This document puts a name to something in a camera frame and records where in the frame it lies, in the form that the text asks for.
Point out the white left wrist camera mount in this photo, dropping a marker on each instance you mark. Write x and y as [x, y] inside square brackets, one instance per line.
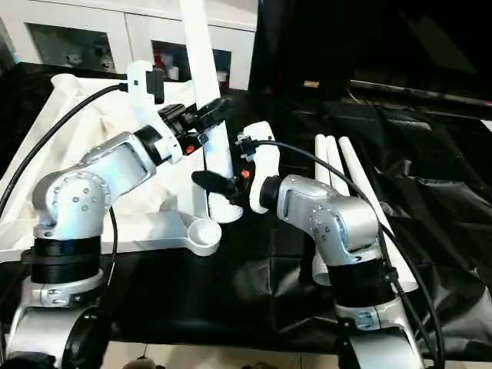
[140, 88]

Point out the white plastic table top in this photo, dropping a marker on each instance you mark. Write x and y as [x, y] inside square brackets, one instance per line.
[115, 227]

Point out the long black rod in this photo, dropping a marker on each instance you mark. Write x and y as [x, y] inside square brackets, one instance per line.
[423, 93]

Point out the white glass-door cabinet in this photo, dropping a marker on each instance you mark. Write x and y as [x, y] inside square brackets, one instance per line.
[127, 23]

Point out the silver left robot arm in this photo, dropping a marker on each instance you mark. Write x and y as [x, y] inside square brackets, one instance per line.
[115, 157]

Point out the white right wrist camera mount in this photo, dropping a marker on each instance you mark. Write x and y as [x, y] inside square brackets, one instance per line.
[265, 153]

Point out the white paper sheet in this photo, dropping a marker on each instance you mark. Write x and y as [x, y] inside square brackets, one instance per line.
[487, 126]

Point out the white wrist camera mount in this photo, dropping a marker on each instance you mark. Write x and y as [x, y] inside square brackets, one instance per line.
[265, 153]
[140, 88]

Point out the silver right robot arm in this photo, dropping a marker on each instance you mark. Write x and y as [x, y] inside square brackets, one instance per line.
[338, 215]

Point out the white plastic table leg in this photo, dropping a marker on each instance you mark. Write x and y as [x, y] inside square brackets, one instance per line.
[335, 161]
[355, 165]
[321, 269]
[196, 46]

